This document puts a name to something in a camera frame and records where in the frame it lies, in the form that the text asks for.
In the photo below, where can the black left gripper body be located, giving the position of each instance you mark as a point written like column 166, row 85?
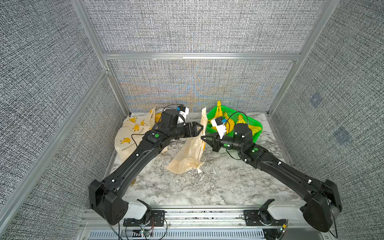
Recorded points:
column 188, row 133

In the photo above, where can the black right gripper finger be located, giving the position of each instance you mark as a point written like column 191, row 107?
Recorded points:
column 209, row 136
column 208, row 143

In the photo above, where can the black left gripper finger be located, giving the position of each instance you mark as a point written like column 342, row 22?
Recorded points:
column 196, row 125
column 196, row 132

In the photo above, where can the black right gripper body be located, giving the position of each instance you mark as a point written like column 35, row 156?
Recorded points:
column 227, row 144

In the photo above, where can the yellow banana bunch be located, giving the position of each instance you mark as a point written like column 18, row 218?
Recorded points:
column 255, row 129
column 229, row 123
column 219, row 112

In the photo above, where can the banana print plastic bag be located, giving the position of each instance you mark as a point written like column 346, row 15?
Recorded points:
column 131, row 133
column 189, row 157

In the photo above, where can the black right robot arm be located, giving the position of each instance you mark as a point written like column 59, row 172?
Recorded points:
column 322, row 199

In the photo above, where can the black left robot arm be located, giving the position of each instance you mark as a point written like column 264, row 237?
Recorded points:
column 106, row 195

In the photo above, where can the green plastic basket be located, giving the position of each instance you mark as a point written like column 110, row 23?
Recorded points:
column 254, row 125

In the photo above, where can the patterned bowl with yellow food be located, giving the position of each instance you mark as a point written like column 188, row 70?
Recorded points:
column 158, row 113

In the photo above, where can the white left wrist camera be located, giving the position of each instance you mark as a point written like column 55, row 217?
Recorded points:
column 183, row 110

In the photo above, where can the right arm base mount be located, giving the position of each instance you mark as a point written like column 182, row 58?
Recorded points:
column 261, row 216

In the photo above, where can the aluminium front rail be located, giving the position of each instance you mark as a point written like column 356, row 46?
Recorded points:
column 206, row 222

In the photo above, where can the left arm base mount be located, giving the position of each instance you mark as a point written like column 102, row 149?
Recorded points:
column 140, row 214

